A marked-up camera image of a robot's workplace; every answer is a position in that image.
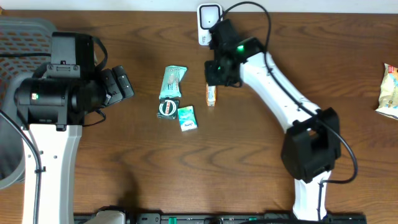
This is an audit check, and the orange candy box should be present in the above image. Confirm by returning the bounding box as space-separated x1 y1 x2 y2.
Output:
206 84 216 106

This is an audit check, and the mint green wipes pack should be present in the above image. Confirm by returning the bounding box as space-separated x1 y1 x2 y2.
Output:
159 65 187 100

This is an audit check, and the dark green soap packet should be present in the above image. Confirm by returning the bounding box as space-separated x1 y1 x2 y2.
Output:
157 98 179 119

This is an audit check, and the teal gum box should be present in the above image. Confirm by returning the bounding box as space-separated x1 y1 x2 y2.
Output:
178 106 198 131

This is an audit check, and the cream snack bag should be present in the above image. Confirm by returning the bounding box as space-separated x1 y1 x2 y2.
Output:
376 63 398 119

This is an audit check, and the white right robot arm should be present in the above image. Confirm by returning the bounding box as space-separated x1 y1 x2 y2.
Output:
205 19 341 221

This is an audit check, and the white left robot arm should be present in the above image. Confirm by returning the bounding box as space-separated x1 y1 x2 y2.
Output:
15 32 134 223

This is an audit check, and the grey plastic mesh basket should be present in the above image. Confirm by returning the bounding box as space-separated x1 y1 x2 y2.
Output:
1 16 57 189

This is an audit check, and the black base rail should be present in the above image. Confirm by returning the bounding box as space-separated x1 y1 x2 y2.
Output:
74 213 367 224

